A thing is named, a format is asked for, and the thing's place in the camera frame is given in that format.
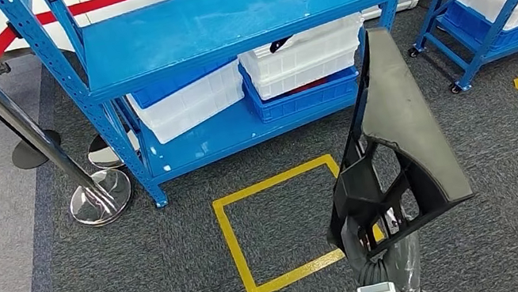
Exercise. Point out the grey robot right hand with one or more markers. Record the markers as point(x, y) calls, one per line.
point(405, 263)

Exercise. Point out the black plastic car trim part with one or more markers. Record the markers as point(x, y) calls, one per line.
point(401, 104)

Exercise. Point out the small black part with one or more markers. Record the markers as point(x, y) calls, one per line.
point(279, 44)

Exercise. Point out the blue metal shelf rack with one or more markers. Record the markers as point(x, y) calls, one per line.
point(214, 14)

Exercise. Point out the chrome stanchion post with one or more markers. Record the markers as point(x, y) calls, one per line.
point(103, 156)
point(100, 199)

